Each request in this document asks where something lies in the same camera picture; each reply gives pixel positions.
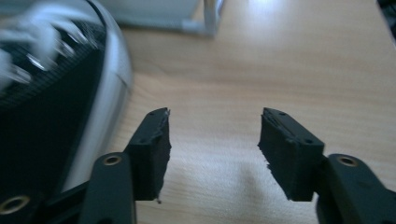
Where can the white metal frame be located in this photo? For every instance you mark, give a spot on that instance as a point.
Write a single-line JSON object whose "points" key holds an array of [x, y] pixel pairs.
{"points": [[199, 18]]}

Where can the white shoelace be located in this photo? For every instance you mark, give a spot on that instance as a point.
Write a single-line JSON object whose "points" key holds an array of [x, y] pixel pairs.
{"points": [[37, 40]]}

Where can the dark object at table edge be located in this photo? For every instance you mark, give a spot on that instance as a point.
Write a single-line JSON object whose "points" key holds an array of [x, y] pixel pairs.
{"points": [[388, 15]]}

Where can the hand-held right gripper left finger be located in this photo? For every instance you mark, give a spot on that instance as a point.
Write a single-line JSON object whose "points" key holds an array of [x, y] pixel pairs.
{"points": [[146, 155]]}

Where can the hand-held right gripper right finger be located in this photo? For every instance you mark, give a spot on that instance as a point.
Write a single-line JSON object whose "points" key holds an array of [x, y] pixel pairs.
{"points": [[295, 161]]}

